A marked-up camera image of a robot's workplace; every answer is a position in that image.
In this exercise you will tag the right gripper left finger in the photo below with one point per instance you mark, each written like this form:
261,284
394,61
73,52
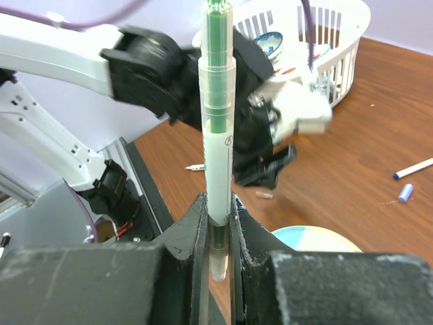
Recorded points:
159,282

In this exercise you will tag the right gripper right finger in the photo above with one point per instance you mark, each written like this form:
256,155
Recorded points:
271,283

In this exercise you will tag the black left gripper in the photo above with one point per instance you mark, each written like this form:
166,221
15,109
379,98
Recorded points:
254,162

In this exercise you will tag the clear pen cap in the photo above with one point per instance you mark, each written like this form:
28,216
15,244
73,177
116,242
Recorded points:
264,195

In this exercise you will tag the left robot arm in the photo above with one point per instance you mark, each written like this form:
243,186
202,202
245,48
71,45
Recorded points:
60,83

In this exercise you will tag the silver white pen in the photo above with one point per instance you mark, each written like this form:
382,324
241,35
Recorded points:
197,167

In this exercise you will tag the light purple pen cap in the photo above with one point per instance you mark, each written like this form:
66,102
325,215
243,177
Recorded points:
405,193

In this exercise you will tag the blue and cream plate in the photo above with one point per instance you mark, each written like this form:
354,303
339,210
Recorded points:
314,238

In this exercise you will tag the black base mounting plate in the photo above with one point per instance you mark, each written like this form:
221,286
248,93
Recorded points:
156,217

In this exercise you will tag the white plate red pattern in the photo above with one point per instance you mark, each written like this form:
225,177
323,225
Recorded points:
296,56

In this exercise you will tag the blue white patterned bowl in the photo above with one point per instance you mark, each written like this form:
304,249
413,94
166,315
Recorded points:
271,44

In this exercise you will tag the white plastic dish basket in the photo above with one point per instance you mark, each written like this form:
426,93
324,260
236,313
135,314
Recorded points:
339,24

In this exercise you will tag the white purple marker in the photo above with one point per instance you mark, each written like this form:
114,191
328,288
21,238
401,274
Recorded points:
413,169

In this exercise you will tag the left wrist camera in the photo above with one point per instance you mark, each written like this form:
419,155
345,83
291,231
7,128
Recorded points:
295,109

